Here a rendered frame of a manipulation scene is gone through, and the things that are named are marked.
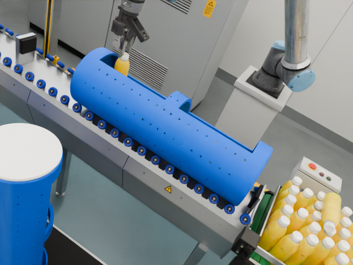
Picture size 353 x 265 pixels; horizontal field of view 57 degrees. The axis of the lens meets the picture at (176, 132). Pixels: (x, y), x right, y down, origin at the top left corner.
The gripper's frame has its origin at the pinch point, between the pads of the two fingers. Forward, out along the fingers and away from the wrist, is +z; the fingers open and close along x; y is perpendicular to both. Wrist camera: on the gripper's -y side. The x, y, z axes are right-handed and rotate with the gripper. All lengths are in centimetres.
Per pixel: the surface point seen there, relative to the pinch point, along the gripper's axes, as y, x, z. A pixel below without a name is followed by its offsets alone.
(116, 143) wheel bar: -16.5, 17.6, 31.8
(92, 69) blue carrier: 4.5, 15.5, 4.9
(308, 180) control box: -98, -18, 19
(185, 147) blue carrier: -47, 19, 10
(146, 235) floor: -42, -13, 125
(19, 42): 52, 11, 19
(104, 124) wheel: -7.6, 16.5, 27.1
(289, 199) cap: -92, 5, 16
